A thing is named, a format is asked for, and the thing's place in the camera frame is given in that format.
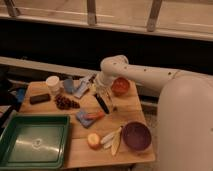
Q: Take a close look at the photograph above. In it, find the orange carrot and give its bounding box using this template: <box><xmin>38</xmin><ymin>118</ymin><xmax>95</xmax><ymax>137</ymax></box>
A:
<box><xmin>84</xmin><ymin>112</ymin><xmax>105</xmax><ymax>120</ymax></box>

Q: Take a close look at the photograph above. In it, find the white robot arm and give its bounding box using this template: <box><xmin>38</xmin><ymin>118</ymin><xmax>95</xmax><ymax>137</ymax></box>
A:
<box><xmin>96</xmin><ymin>55</ymin><xmax>213</xmax><ymax>171</ymax></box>

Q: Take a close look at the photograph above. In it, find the orange bowl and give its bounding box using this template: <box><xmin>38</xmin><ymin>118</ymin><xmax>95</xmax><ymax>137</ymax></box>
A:
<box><xmin>111</xmin><ymin>77</ymin><xmax>130</xmax><ymax>96</ymax></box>

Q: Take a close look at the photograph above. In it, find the purple bowl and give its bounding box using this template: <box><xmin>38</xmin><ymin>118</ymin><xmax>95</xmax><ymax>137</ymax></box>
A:
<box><xmin>122</xmin><ymin>121</ymin><xmax>152</xmax><ymax>151</ymax></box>

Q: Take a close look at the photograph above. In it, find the metal spoon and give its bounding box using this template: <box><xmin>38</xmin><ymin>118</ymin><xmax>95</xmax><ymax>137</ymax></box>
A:
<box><xmin>106</xmin><ymin>91</ymin><xmax>118</xmax><ymax>112</ymax></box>

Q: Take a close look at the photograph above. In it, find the light blue cloth item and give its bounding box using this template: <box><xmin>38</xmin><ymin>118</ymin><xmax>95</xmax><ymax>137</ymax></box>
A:
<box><xmin>74</xmin><ymin>75</ymin><xmax>92</xmax><ymax>99</ymax></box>

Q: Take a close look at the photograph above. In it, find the blue cup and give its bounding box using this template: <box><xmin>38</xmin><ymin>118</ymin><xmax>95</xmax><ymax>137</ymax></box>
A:
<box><xmin>63</xmin><ymin>78</ymin><xmax>75</xmax><ymax>94</ymax></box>

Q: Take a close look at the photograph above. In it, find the blue sponge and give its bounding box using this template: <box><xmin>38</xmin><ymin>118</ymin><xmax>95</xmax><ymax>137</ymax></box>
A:
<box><xmin>76</xmin><ymin>110</ymin><xmax>94</xmax><ymax>128</ymax></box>

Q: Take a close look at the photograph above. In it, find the wooden board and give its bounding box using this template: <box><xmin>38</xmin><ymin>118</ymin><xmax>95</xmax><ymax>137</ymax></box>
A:
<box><xmin>20</xmin><ymin>82</ymin><xmax>155</xmax><ymax>169</ymax></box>

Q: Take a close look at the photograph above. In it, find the bunch of dark grapes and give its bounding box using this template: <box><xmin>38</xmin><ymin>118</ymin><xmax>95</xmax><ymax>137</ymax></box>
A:
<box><xmin>54</xmin><ymin>94</ymin><xmax>80</xmax><ymax>110</ymax></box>

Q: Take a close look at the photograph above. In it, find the white cup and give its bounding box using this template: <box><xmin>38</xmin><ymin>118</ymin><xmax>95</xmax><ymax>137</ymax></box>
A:
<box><xmin>45</xmin><ymin>76</ymin><xmax>61</xmax><ymax>94</ymax></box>

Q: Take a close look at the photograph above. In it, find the peeled banana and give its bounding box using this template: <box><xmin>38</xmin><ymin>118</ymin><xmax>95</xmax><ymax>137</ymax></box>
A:
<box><xmin>101</xmin><ymin>127</ymin><xmax>122</xmax><ymax>156</ymax></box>

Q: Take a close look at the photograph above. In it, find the orange apple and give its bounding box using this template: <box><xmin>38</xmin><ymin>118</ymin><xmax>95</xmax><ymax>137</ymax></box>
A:
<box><xmin>87</xmin><ymin>133</ymin><xmax>100</xmax><ymax>149</ymax></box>

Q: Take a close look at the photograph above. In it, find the black rectangular block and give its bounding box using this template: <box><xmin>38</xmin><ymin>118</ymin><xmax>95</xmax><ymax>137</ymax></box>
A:
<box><xmin>30</xmin><ymin>93</ymin><xmax>51</xmax><ymax>105</ymax></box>

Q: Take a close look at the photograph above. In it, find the green plastic tray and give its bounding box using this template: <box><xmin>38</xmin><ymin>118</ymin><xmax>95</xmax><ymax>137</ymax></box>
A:
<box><xmin>0</xmin><ymin>115</ymin><xmax>70</xmax><ymax>170</ymax></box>

